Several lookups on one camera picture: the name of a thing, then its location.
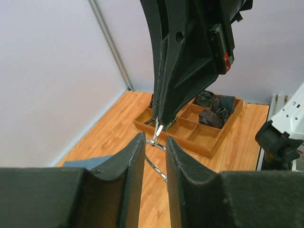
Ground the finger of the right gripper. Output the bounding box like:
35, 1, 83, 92
140, 0, 171, 119
158, 0, 235, 125

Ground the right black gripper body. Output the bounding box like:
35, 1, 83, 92
223, 0, 253, 23

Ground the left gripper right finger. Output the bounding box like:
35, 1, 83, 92
166, 137, 304, 228

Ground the folded blue cloth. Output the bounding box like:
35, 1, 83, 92
62, 155, 112, 170

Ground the wooden compartment tray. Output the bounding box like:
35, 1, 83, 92
133, 93, 244, 159

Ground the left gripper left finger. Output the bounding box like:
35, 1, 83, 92
0, 133, 145, 228

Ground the silver metal keyring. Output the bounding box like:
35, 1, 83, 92
145, 118, 167, 183

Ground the dark green rolled tie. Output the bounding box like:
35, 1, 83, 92
194, 90, 215, 107

